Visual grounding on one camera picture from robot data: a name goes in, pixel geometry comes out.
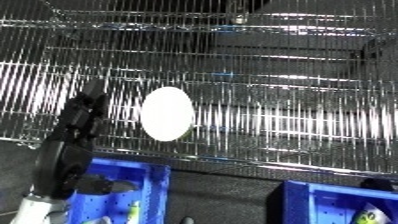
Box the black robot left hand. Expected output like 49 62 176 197
33 79 139 200

